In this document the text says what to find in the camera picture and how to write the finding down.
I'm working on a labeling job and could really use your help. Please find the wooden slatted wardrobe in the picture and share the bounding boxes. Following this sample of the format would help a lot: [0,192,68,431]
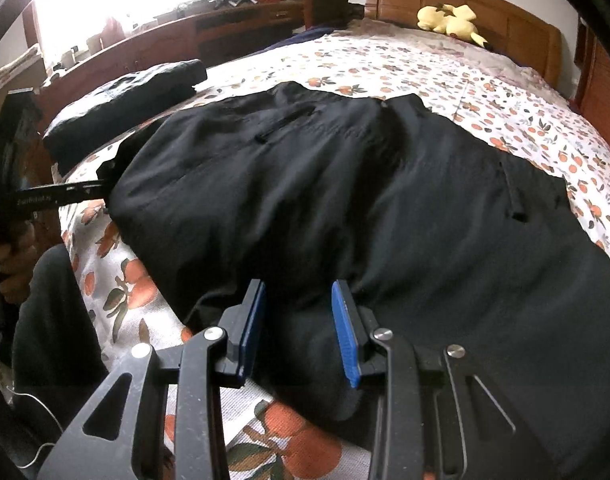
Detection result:
[574,15,610,133]

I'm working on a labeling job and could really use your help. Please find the pale floral patchwork quilt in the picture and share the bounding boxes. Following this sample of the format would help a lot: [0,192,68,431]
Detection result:
[330,19,566,91]

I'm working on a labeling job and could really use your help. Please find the navy bed sheet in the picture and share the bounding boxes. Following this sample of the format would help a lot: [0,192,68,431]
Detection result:
[250,25,346,56]

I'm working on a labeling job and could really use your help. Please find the orange floral bed sheet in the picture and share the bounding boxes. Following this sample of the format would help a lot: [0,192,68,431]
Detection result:
[58,20,610,480]

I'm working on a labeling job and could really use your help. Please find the white cable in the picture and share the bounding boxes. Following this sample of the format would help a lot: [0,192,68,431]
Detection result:
[8,390,68,468]

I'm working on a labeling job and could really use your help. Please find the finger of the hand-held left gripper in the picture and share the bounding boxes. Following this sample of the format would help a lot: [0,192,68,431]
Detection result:
[14,181,110,209]
[96,141,135,182]

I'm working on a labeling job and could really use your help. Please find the black pants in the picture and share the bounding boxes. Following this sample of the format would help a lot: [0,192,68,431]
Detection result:
[105,80,610,480]

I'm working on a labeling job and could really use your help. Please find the wooden desk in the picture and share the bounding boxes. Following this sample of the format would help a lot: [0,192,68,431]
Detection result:
[35,0,308,116]

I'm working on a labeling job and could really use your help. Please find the wooden headboard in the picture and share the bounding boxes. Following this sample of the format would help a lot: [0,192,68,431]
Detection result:
[364,0,564,98]

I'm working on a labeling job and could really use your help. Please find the person's left hand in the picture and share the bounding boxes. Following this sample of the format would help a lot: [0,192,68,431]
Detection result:
[0,224,39,307]

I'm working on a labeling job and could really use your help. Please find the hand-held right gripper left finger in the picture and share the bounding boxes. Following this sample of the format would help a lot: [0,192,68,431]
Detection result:
[38,279,267,480]

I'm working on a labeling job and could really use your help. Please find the yellow plush toy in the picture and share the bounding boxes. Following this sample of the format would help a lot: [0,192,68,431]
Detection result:
[416,3,488,49]

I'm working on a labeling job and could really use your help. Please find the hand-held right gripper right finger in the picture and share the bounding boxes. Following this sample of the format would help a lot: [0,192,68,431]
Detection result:
[331,280,533,480]

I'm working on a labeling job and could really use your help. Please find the black shirt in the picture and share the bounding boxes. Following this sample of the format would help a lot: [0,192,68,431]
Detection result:
[42,59,208,166]

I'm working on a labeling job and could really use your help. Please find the person's dark clothing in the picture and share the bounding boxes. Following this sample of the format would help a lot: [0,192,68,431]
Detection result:
[0,245,111,480]

